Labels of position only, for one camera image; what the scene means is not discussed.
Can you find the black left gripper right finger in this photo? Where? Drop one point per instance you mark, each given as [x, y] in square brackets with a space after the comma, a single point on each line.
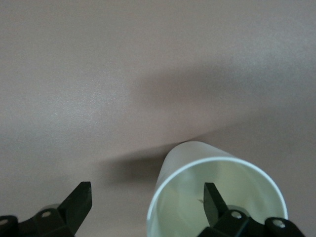
[214, 207]

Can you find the white plastic cup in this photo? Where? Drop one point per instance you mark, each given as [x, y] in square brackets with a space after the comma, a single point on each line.
[197, 153]

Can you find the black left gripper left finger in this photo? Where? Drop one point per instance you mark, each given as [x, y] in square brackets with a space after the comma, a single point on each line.
[76, 209]

